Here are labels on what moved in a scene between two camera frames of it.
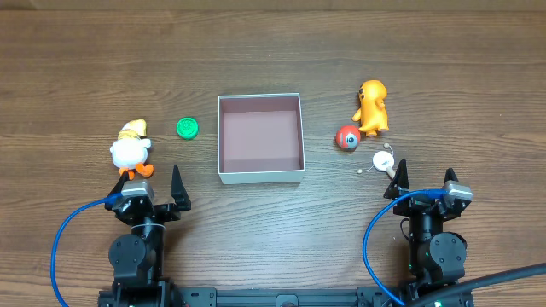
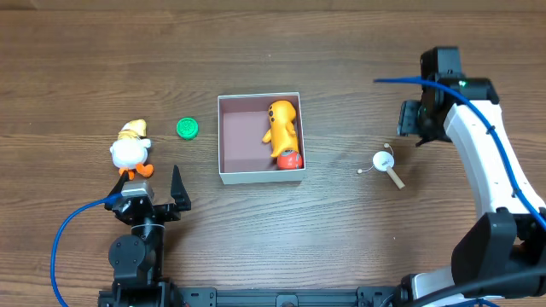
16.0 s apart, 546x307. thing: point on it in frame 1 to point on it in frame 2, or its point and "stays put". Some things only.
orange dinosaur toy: (373, 112) to (282, 132)
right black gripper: (425, 209) to (409, 118)
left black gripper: (152, 213) stays put
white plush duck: (130, 152) stays put
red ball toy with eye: (347, 137) to (289, 159)
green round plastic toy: (187, 128) stays put
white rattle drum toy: (382, 161) stays put
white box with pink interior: (260, 139) stays put
